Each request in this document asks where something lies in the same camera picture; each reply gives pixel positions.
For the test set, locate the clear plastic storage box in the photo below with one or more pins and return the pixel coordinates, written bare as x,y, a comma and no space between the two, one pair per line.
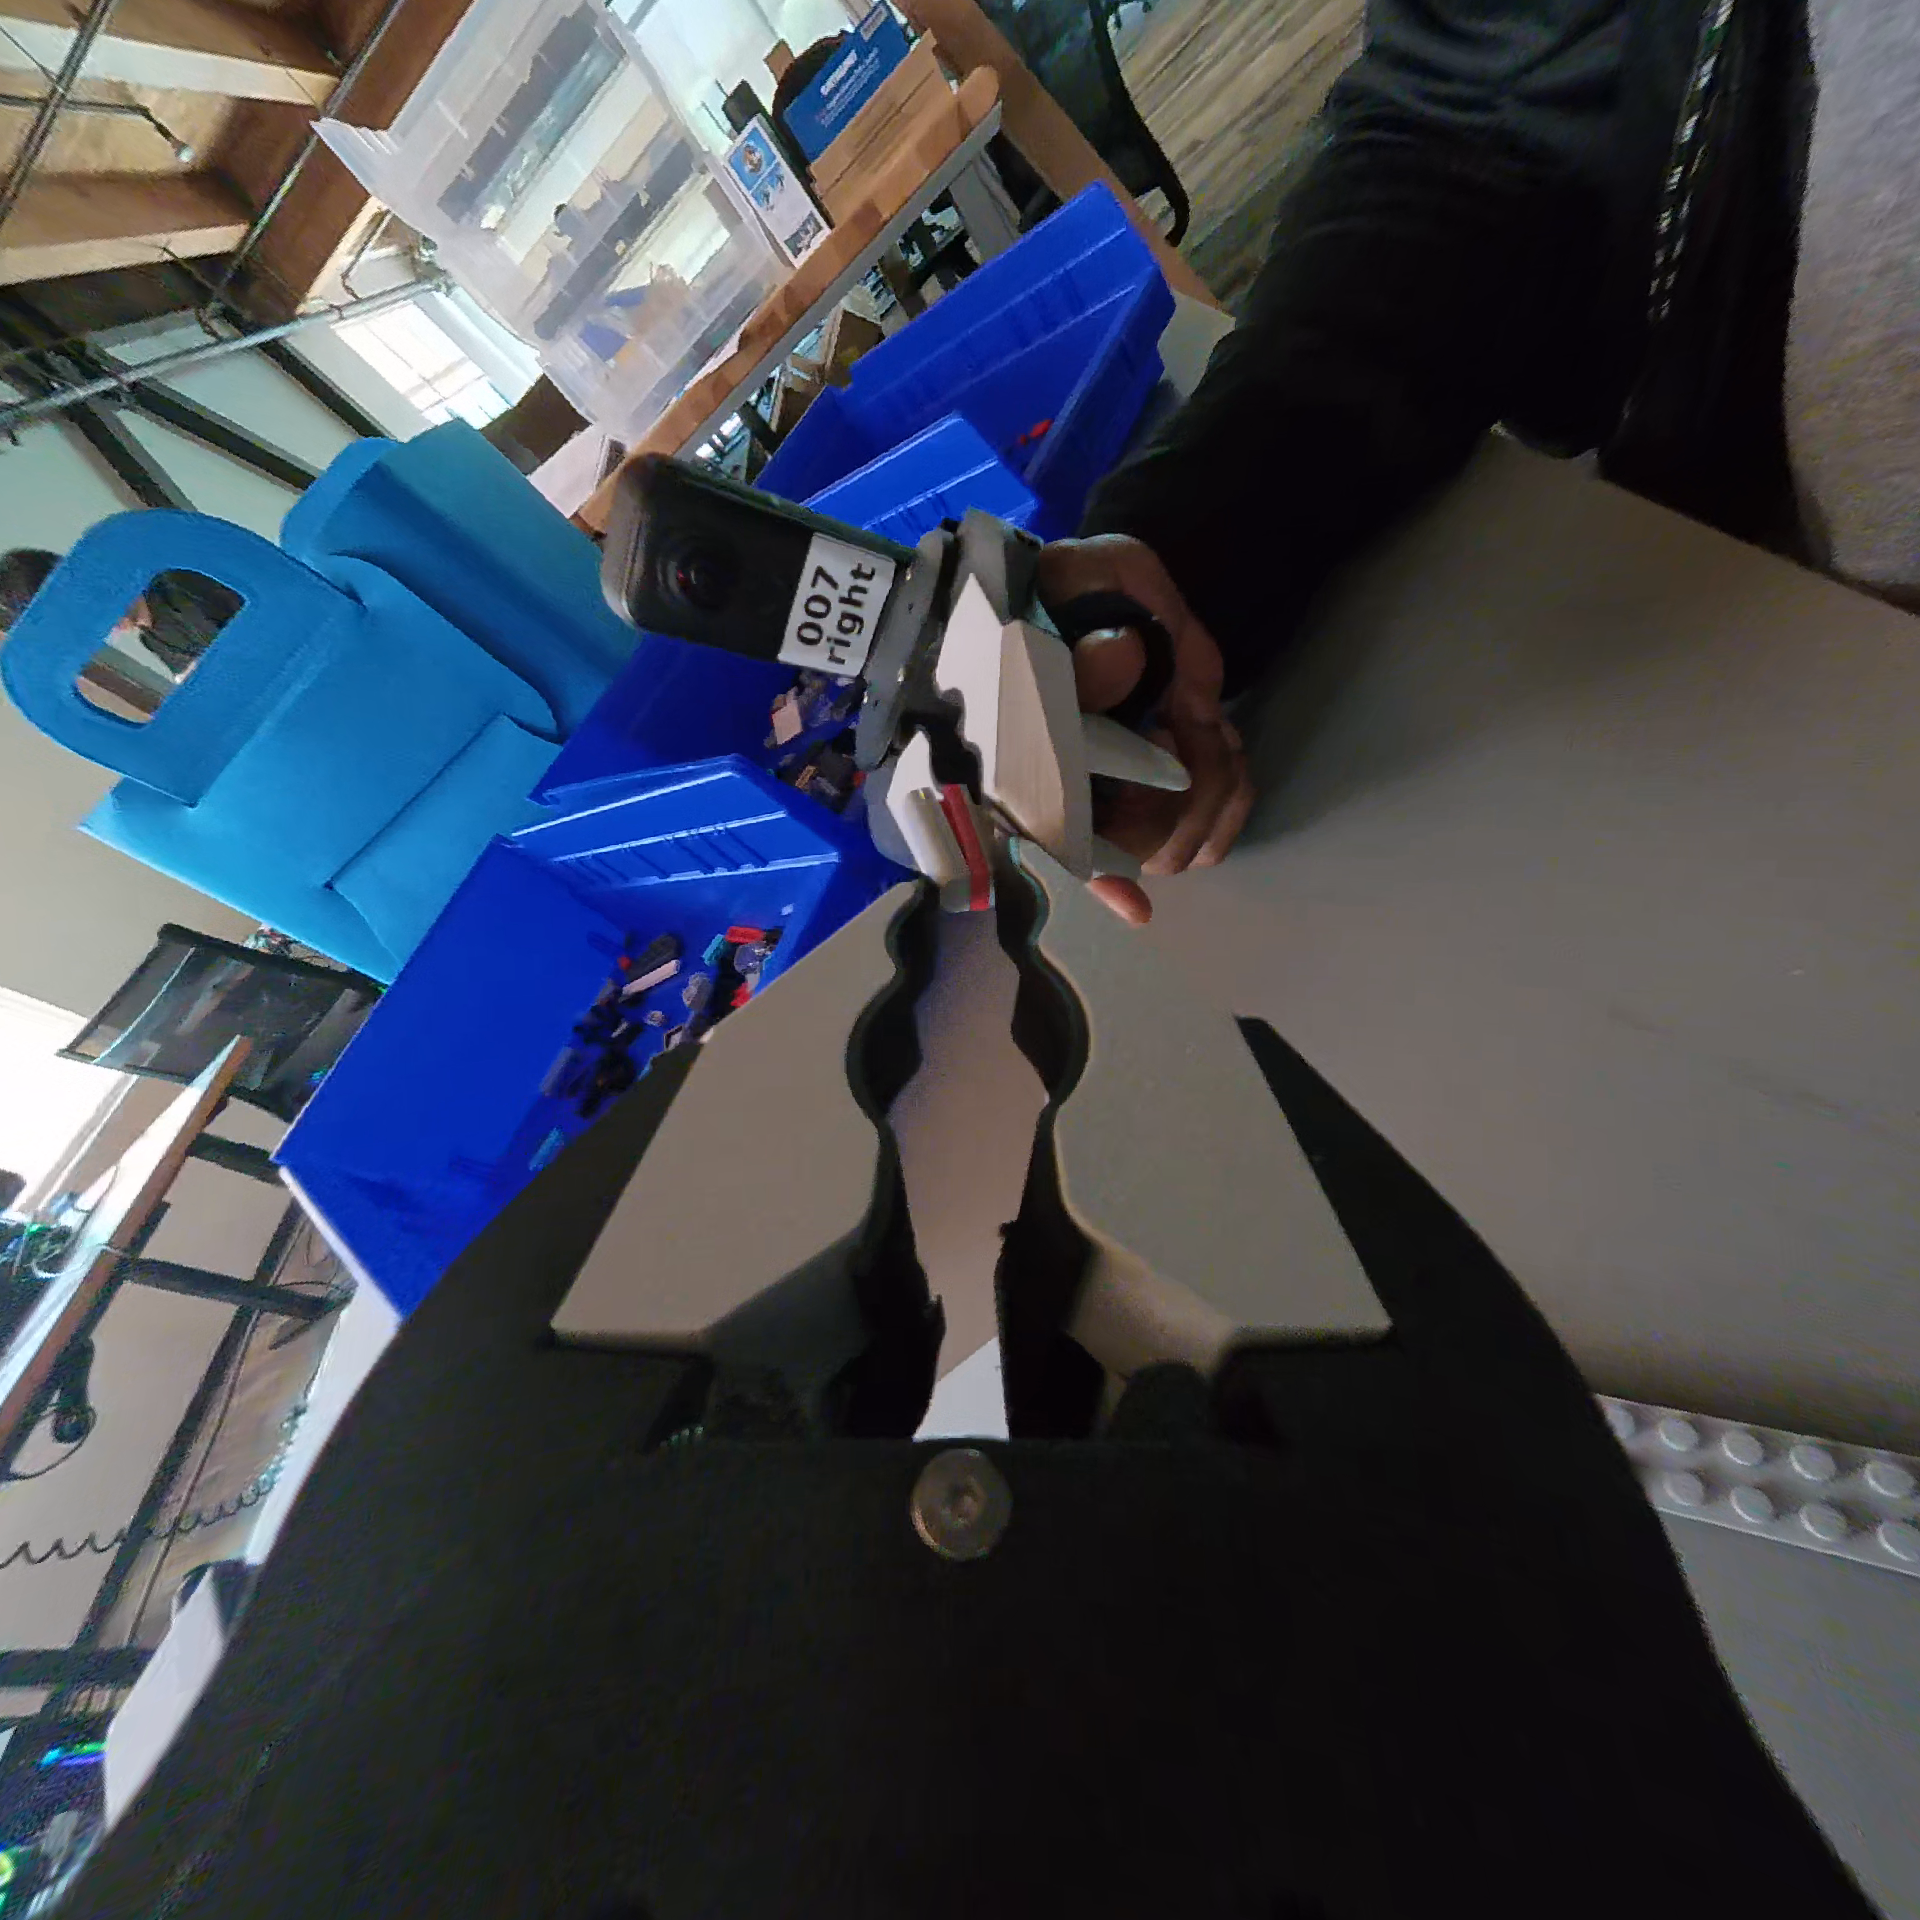
569,196

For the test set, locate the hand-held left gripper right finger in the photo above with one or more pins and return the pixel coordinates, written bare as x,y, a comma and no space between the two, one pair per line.
1201,1201

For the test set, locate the grey red brick assembly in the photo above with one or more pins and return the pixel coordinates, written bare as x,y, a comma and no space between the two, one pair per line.
960,849

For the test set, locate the dark blue box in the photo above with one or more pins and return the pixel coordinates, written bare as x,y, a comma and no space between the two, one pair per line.
843,89

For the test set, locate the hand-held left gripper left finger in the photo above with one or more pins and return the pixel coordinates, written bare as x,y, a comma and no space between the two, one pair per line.
721,1201

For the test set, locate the blue storage bin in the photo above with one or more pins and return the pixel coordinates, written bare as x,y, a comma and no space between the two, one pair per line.
451,1170
900,481
1019,301

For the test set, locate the grey desk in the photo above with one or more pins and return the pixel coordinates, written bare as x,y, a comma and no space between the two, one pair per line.
1499,975

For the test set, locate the black mesh chair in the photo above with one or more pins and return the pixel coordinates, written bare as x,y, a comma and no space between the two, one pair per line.
1141,119

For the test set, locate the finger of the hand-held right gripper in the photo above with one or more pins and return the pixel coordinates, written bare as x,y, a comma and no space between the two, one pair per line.
1036,735
905,802

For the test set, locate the person's torso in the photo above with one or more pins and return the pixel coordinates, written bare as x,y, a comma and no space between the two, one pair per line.
1861,301

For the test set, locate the long grey studded plate assembly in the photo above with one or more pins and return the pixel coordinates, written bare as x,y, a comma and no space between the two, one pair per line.
1770,1478

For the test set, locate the person's right forearm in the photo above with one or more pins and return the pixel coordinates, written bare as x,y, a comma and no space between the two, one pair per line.
1349,301

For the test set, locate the small printed box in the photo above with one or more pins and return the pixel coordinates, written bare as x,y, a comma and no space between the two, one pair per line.
772,184

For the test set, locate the pile of mixed toy bricks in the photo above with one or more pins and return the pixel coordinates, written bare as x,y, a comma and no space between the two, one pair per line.
809,735
661,991

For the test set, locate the light wooden desk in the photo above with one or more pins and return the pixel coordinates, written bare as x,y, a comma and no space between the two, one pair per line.
118,1214

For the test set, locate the person's right hand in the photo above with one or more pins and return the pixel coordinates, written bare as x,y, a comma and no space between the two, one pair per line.
1213,780

